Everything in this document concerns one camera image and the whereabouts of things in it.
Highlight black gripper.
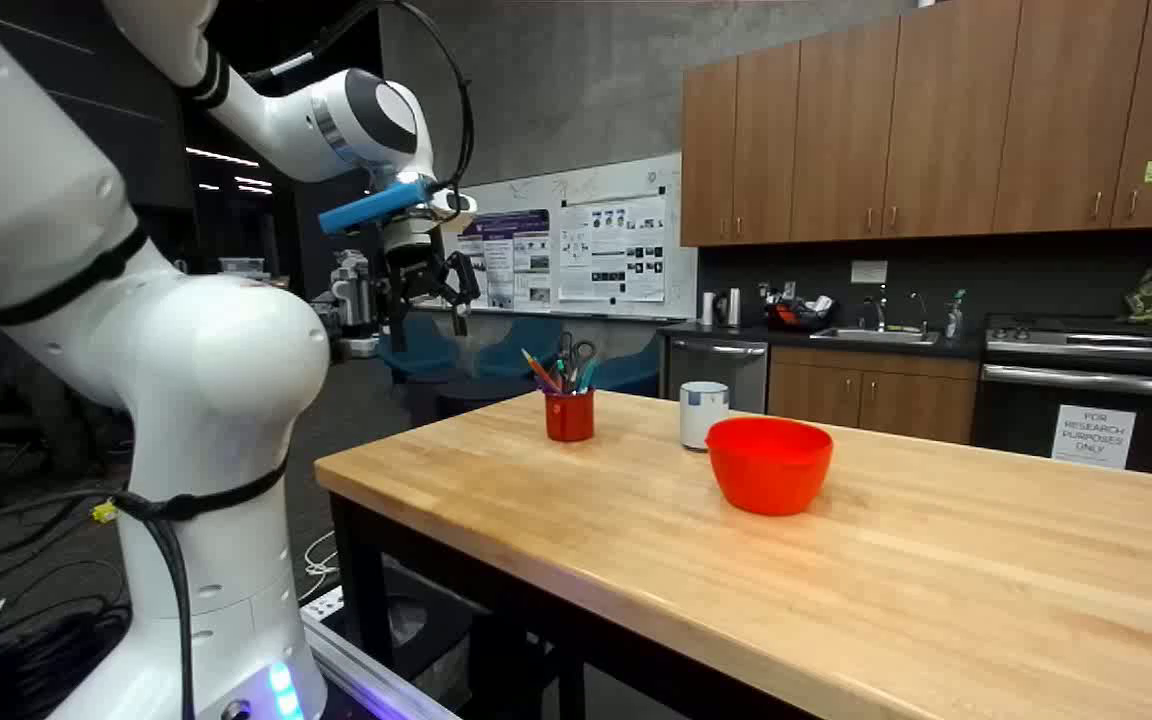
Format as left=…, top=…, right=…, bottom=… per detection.
left=381, top=213, right=481, bottom=340

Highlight black handled scissors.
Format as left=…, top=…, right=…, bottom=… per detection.
left=557, top=337, right=602, bottom=400

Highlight white cup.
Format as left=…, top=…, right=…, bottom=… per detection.
left=675, top=377, right=736, bottom=456

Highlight blue lounge chair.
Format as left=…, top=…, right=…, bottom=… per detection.
left=381, top=311, right=566, bottom=391

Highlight orange marker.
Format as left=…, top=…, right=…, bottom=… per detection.
left=516, top=342, right=560, bottom=400

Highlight whiteboard with posters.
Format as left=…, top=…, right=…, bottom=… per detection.
left=444, top=148, right=687, bottom=326

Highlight wooden butcher-block table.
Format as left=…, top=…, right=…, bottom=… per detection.
left=323, top=486, right=772, bottom=720

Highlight stainless steel dishwasher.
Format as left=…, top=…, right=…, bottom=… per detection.
left=660, top=330, right=777, bottom=417

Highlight silver kettle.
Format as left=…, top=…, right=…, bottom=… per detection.
left=714, top=284, right=749, bottom=337

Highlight red plastic bowl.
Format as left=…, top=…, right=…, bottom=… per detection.
left=704, top=411, right=834, bottom=519

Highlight kitchen sink with faucet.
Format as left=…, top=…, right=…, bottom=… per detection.
left=808, top=287, right=944, bottom=353

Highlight wooden base cabinet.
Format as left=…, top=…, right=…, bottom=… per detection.
left=762, top=342, right=985, bottom=446

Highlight stainless steel oven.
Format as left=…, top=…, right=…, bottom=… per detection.
left=972, top=317, right=1152, bottom=486

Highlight white paper sign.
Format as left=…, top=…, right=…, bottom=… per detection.
left=1048, top=400, right=1141, bottom=475

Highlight red cup with handle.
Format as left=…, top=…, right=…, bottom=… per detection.
left=542, top=385, right=598, bottom=446

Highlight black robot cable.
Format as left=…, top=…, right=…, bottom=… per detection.
left=381, top=0, right=481, bottom=207

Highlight wooden wall cabinets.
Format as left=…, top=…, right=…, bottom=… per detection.
left=675, top=0, right=1152, bottom=251

